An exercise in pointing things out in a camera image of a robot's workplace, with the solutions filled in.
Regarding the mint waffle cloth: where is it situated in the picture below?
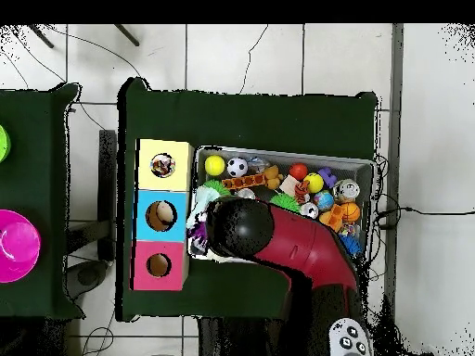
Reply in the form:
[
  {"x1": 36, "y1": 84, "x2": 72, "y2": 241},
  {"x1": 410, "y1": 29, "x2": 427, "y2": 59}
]
[{"x1": 186, "y1": 186, "x2": 221, "y2": 231}]

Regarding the purple spiky monster toy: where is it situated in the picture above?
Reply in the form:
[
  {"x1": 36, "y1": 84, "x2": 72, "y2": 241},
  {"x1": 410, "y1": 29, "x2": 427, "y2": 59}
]
[{"x1": 186, "y1": 221, "x2": 210, "y2": 254}]

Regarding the wooden box with three holes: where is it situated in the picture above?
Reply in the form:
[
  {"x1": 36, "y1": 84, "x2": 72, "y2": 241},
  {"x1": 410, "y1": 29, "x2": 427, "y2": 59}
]
[{"x1": 130, "y1": 138, "x2": 195, "y2": 292}]

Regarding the shallow clear mesh bin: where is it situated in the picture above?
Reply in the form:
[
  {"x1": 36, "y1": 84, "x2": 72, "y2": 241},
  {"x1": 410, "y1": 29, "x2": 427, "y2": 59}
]
[{"x1": 186, "y1": 145, "x2": 376, "y2": 273}]

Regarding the black and white soccer ball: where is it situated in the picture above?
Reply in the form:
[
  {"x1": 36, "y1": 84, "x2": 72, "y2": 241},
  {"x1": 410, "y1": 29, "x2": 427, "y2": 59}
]
[{"x1": 226, "y1": 157, "x2": 249, "y2": 178}]

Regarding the plain yellow ball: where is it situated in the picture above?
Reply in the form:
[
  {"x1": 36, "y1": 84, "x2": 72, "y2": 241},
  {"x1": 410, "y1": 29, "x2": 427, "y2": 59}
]
[{"x1": 204, "y1": 154, "x2": 226, "y2": 176}]

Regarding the yellow smiley face ball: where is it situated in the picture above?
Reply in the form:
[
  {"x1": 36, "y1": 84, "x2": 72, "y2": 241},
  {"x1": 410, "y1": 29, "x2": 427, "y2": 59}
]
[{"x1": 303, "y1": 172, "x2": 325, "y2": 194}]

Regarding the dark green tablecloth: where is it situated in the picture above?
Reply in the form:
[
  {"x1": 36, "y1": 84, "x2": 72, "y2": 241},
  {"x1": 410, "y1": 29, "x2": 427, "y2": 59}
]
[
  {"x1": 115, "y1": 76, "x2": 379, "y2": 323},
  {"x1": 0, "y1": 83, "x2": 85, "y2": 321}
]

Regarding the blue globe ball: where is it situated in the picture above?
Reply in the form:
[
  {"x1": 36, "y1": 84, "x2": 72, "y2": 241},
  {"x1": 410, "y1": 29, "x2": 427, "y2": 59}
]
[{"x1": 313, "y1": 189, "x2": 335, "y2": 211}]

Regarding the crushed silver drink can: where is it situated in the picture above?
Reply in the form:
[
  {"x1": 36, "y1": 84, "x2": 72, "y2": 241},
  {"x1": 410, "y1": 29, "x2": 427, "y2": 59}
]
[{"x1": 332, "y1": 178, "x2": 361, "y2": 204}]

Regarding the orange basketball toy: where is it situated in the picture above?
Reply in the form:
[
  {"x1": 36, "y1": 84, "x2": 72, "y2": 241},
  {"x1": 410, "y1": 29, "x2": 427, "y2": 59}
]
[{"x1": 340, "y1": 201, "x2": 362, "y2": 223}]

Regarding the black tripod leg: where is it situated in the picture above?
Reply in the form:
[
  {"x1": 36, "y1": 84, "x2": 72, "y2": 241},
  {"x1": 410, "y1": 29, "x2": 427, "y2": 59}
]
[
  {"x1": 27, "y1": 23, "x2": 55, "y2": 49},
  {"x1": 113, "y1": 23, "x2": 141, "y2": 47}
]

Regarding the pink plastic bowl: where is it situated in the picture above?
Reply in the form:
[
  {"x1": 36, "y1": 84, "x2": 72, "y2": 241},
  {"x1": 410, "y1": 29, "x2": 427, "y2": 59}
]
[{"x1": 0, "y1": 209, "x2": 42, "y2": 284}]

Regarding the green plastic bowl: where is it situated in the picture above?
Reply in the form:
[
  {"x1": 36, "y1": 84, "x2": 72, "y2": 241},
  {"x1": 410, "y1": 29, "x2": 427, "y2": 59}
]
[{"x1": 0, "y1": 123, "x2": 12, "y2": 163}]

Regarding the black power cable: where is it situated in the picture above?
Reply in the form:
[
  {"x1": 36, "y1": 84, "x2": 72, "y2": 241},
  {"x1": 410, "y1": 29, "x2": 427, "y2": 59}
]
[{"x1": 372, "y1": 206, "x2": 475, "y2": 229}]

